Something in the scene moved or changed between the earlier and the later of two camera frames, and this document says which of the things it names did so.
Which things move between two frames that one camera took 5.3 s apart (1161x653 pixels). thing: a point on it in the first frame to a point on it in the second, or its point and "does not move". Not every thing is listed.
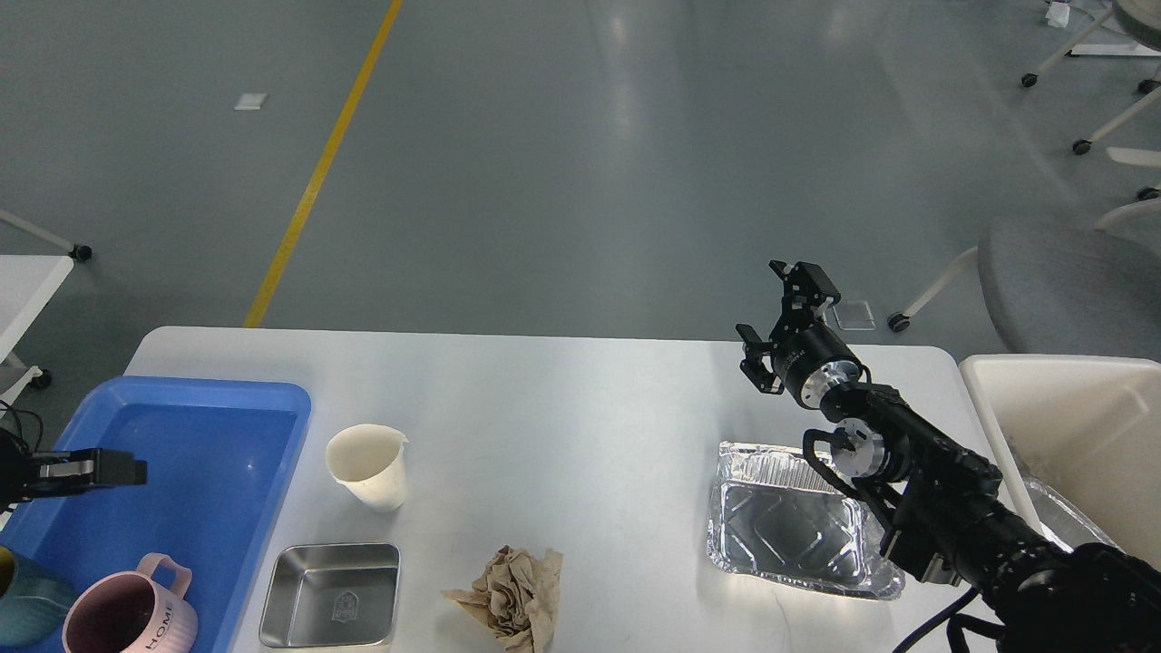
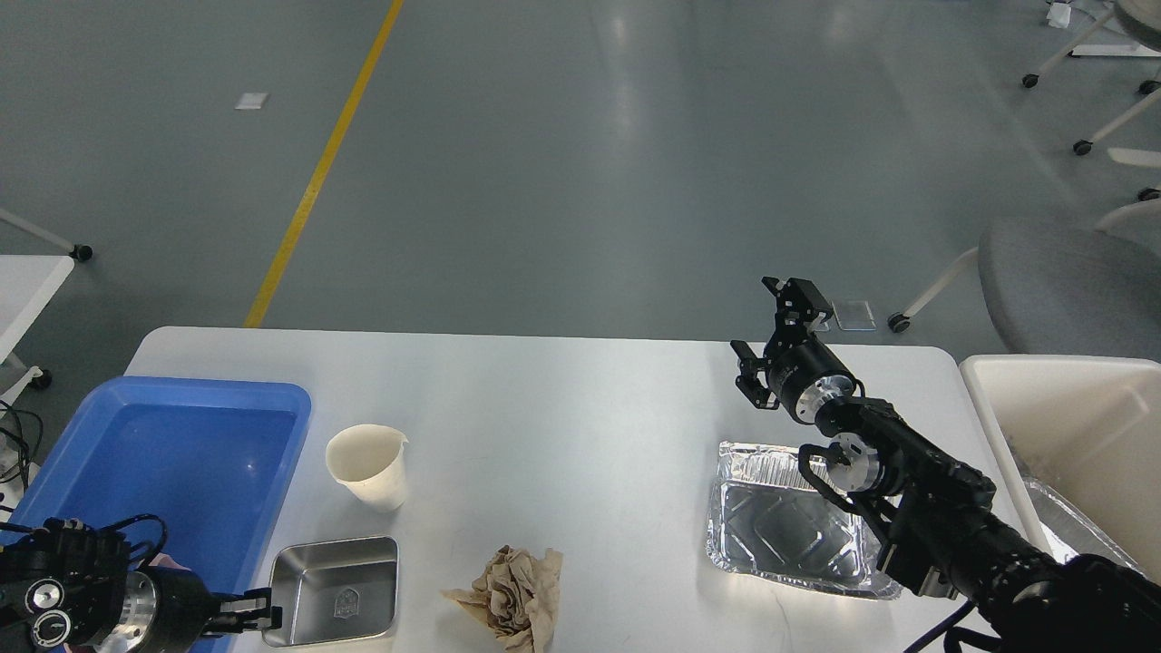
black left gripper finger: x=70 y=470 to x=164 y=609
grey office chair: x=1070 y=287 does not move
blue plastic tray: x=219 y=455 does not move
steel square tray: x=331 y=594 does not move
